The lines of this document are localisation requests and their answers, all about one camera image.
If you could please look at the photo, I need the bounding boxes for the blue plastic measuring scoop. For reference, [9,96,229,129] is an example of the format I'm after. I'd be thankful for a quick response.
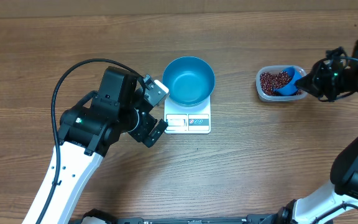
[272,67,301,96]

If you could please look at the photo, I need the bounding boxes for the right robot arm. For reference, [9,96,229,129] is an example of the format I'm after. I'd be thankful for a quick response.
[273,40,358,223]

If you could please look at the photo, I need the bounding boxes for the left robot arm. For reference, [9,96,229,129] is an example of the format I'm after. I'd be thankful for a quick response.
[24,67,169,223]

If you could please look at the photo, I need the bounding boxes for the white digital kitchen scale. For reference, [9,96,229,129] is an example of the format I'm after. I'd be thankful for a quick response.
[164,97,211,134]

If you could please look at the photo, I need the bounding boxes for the teal metal bowl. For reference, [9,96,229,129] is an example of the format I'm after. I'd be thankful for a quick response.
[162,56,216,107]

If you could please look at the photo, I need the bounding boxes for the clear plastic container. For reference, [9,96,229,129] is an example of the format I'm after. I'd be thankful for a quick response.
[256,65,307,103]

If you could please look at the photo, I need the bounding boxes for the red beans in container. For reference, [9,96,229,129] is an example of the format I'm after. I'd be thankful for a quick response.
[259,72,292,96]

